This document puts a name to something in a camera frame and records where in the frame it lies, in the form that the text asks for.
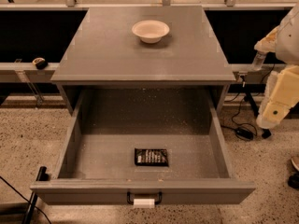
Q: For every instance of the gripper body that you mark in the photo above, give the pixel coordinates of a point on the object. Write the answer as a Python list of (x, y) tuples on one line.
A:
[(290, 44)]

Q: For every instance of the black rxbar chocolate bar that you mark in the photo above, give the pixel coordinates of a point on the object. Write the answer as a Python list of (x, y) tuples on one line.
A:
[(151, 157)]

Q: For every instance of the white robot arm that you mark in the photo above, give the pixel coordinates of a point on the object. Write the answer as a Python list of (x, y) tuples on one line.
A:
[(283, 40)]

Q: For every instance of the grey open top drawer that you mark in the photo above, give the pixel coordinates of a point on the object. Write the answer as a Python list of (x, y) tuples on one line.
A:
[(97, 161)]

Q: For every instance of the grey cabinet counter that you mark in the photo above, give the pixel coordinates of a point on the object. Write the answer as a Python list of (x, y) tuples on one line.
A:
[(105, 52)]

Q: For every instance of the black tripod leg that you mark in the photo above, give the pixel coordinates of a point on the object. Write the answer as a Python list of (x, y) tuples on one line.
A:
[(248, 97)]

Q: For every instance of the clear plastic water bottle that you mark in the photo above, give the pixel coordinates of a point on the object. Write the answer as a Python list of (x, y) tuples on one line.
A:
[(258, 61)]

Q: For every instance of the tan sneaker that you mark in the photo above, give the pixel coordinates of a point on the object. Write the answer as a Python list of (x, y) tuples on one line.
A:
[(295, 163)]

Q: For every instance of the white bowl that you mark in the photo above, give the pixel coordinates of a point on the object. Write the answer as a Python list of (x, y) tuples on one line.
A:
[(150, 32)]

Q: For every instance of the black yellow tape measure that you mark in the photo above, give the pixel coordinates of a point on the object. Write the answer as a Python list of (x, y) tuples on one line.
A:
[(40, 63)]

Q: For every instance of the black stand at left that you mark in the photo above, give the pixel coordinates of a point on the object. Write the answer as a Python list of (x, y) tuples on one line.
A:
[(41, 176)]

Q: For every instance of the black power adapter with cable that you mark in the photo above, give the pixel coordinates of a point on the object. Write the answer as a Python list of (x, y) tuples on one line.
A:
[(242, 130)]

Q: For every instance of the black white drawer handle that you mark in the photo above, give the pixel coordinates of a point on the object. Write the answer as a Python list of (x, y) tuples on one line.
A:
[(147, 201)]

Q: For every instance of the metal rail shelf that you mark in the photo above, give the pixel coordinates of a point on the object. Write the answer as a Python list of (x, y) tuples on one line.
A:
[(28, 73)]

